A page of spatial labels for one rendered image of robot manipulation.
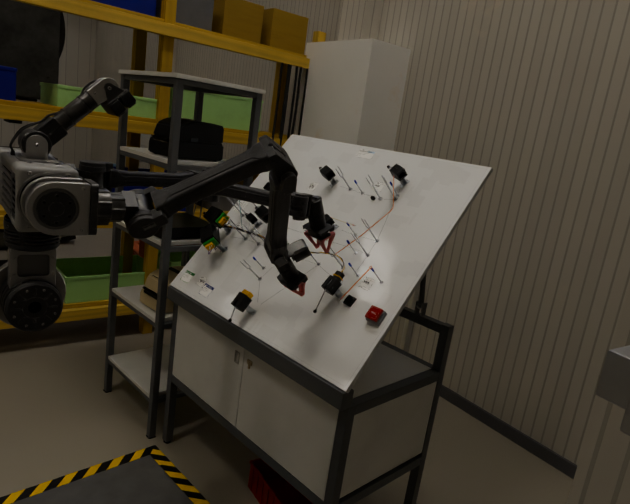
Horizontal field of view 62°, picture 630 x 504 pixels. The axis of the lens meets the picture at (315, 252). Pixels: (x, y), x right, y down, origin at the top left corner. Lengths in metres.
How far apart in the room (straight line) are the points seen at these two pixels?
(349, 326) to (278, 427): 0.52
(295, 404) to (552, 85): 2.34
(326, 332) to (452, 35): 2.57
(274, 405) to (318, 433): 0.25
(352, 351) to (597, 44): 2.24
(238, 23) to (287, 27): 0.45
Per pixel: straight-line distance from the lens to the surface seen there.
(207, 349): 2.50
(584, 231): 3.26
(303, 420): 2.06
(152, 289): 2.91
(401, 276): 1.96
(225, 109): 4.19
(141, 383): 3.08
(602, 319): 3.25
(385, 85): 4.06
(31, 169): 1.37
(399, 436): 2.25
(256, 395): 2.26
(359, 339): 1.89
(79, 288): 4.01
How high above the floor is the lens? 1.70
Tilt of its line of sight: 13 degrees down
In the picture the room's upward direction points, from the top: 8 degrees clockwise
